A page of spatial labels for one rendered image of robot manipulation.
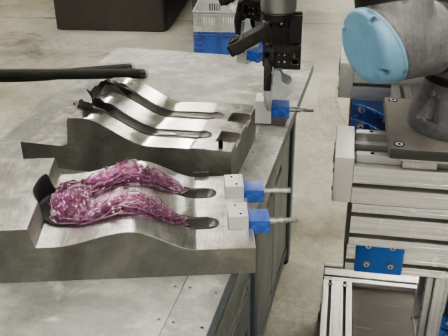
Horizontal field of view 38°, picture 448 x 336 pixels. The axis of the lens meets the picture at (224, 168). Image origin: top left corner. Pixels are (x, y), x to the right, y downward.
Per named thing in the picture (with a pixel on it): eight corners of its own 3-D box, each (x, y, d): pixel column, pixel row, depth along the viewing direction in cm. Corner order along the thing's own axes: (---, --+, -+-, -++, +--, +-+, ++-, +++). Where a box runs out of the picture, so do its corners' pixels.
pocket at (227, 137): (241, 147, 146) (241, 133, 144) (235, 158, 141) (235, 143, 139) (221, 145, 147) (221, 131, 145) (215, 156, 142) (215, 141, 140)
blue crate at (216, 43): (280, 46, 487) (281, 17, 477) (278, 64, 451) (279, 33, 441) (201, 44, 494) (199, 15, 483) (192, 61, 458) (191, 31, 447)
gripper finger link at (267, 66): (270, 92, 137) (271, 50, 135) (263, 91, 137) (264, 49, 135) (271, 89, 142) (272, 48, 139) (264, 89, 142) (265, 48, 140)
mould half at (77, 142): (255, 138, 162) (256, 87, 156) (231, 189, 140) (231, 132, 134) (73, 120, 173) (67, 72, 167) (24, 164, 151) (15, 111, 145)
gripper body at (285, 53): (300, 73, 137) (302, 17, 131) (259, 72, 138) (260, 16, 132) (300, 61, 144) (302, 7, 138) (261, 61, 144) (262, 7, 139)
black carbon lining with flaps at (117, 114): (226, 120, 155) (225, 83, 151) (208, 149, 141) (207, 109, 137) (93, 107, 163) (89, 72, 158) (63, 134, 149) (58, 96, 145)
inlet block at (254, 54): (283, 67, 178) (285, 49, 175) (273, 72, 175) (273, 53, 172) (247, 57, 186) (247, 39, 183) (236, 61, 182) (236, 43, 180)
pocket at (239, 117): (251, 128, 155) (251, 114, 153) (246, 137, 150) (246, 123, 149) (233, 126, 156) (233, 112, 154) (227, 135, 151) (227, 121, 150)
